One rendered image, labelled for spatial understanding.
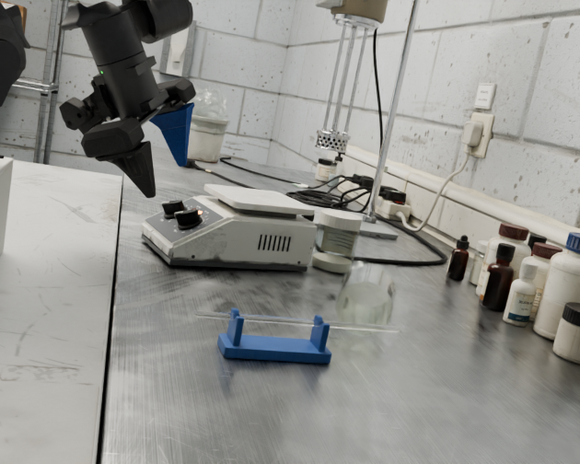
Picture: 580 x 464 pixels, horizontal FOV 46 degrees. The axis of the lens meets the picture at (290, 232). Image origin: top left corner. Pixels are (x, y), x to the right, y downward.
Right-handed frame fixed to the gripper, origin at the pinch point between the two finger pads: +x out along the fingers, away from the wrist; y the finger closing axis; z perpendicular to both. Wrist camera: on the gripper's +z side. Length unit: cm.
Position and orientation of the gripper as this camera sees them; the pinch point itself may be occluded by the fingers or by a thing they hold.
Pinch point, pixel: (157, 155)
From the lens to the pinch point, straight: 85.5
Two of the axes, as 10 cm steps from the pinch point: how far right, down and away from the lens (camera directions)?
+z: -9.2, 1.2, 3.7
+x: 2.7, 8.7, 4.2
